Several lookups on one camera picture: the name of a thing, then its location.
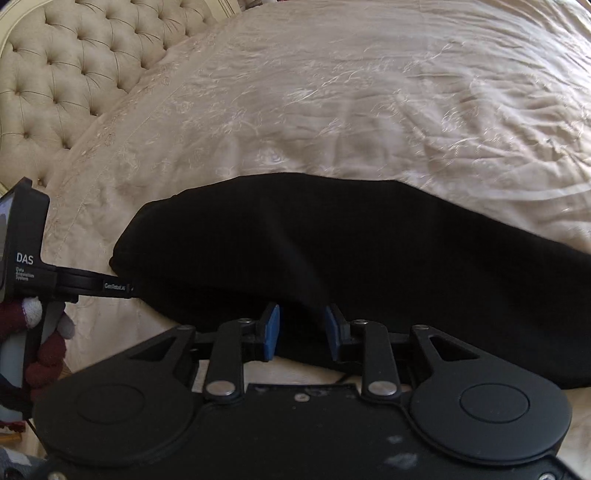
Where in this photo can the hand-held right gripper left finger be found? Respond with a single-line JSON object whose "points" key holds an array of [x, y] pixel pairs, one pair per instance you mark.
{"points": [[273, 333]]}

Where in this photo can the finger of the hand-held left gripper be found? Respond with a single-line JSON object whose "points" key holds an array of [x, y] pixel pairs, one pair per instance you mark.
{"points": [[117, 286]]}

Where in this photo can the cream embroidered bedspread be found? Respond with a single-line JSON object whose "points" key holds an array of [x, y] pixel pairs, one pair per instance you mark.
{"points": [[323, 115]]}

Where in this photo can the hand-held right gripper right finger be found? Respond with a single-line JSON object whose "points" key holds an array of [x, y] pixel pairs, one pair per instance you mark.
{"points": [[331, 333]]}

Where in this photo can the cream tufted headboard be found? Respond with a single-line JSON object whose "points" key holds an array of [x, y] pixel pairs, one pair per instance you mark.
{"points": [[78, 60]]}

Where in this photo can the person's left hand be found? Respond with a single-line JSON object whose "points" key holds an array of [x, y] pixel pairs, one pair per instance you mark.
{"points": [[48, 360]]}

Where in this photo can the black pants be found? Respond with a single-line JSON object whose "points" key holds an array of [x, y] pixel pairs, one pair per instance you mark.
{"points": [[323, 240]]}

